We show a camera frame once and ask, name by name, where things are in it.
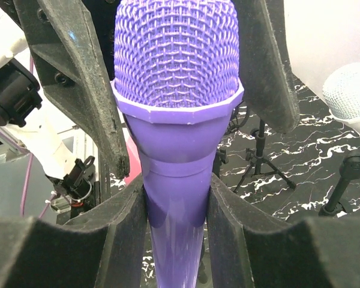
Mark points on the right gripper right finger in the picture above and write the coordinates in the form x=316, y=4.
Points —
x=250, y=248

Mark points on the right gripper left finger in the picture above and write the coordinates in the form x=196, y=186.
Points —
x=100, y=248

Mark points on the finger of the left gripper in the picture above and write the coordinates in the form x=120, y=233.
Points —
x=64, y=44
x=265, y=69

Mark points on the purple microphone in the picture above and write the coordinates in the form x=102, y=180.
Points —
x=177, y=82

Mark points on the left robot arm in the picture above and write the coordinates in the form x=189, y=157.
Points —
x=21, y=96

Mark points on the black tripod stand pink mic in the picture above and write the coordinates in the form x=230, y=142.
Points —
x=257, y=158

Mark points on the white microphone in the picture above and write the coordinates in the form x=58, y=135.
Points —
x=341, y=91

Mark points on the pink microphone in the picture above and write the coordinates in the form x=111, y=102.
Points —
x=135, y=167

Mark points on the black round-base stand white mic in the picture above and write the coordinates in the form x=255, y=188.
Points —
x=349, y=170

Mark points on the black marble mat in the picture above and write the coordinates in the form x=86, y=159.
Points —
x=310, y=156

